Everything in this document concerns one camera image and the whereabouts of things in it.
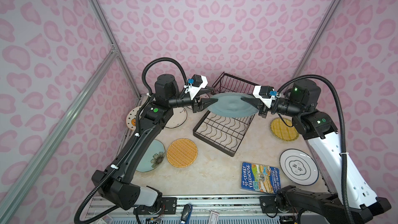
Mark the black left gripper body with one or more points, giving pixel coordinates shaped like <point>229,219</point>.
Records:
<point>194,104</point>

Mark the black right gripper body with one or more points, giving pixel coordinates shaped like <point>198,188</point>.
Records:
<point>265,110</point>

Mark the large grey-green plate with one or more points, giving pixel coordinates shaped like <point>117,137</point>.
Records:
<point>231,105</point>

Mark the yellow-green woven plate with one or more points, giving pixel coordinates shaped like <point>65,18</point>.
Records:
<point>282,129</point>

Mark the black wire dish rack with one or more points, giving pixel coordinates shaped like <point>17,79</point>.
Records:
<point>224,133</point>

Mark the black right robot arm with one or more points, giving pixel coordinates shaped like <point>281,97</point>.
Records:
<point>354,202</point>

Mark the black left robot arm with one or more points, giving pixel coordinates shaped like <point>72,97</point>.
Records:
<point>114,184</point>

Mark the white plate orange sun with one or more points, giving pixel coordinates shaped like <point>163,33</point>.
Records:
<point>203,96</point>

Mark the orange woven plate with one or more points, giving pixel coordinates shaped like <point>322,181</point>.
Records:
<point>182,153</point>

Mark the white plate black rings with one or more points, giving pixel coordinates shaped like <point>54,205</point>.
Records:
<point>299,167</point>

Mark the light blue flower plate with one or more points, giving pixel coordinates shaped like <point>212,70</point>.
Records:
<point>152,158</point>

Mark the star pattern cat plate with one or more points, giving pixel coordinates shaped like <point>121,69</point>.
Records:
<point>131,118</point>

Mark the blue treehouse book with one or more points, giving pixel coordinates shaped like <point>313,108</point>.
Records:
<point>260,178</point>

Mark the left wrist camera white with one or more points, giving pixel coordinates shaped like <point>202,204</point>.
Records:
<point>195,84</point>

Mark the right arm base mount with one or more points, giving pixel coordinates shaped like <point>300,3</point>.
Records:
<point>268,205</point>

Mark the aluminium frame rail front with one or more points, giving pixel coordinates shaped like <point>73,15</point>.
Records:
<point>218,209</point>

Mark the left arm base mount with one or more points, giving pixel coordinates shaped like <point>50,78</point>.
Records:
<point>162,205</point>

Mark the blue black tool handle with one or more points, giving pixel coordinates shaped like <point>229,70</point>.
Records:
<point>186,214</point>

